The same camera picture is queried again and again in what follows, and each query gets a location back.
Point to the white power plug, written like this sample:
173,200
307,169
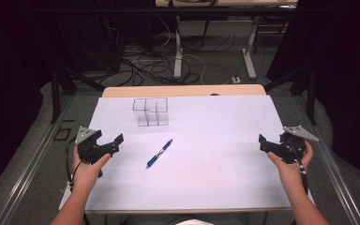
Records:
235,79

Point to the wooden table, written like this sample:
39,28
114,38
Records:
181,90

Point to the white table cover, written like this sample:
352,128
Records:
200,162

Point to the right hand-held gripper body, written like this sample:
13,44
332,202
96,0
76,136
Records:
293,142

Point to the blue pen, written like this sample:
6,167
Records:
159,153

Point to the clear plastic pen holder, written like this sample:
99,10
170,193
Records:
151,112

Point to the white desk with metal legs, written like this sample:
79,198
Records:
218,3

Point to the person's left hand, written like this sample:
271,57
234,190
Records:
87,173

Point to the metal floor rail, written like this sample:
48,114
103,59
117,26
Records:
331,162
28,168

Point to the black metal stand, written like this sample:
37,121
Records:
306,87
59,84

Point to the person's right hand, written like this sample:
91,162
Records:
290,170

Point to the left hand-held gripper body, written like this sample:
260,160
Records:
87,146

